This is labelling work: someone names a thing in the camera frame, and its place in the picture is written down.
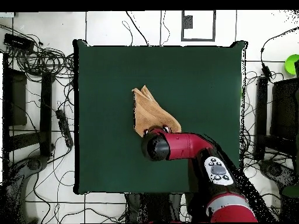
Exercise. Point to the grey square floor frame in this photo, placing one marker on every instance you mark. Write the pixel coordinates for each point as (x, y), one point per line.
(198, 40)

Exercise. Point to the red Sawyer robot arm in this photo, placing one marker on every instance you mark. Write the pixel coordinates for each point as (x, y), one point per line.
(182, 145)

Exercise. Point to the black metal stand frame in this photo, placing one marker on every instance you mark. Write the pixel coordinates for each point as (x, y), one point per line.
(45, 105)
(261, 116)

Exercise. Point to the bright green round bowl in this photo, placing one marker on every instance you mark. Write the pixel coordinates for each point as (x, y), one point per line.
(291, 64)

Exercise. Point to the orange terry towel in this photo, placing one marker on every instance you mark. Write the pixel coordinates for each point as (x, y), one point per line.
(149, 112)

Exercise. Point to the dark green round object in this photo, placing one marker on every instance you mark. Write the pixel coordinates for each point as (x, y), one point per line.
(290, 191)

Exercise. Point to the black power strip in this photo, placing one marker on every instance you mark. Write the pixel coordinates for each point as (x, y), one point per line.
(64, 127)

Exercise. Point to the grey swivel base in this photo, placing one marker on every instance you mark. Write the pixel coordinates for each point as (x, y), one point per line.
(275, 170)
(35, 164)

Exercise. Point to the dark grey small plate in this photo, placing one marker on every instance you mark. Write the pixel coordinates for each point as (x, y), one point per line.
(187, 21)

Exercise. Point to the dark green table cloth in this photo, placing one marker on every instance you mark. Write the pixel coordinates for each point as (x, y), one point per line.
(105, 93)

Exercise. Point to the black flat box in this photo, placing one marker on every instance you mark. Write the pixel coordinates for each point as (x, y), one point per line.
(18, 42)

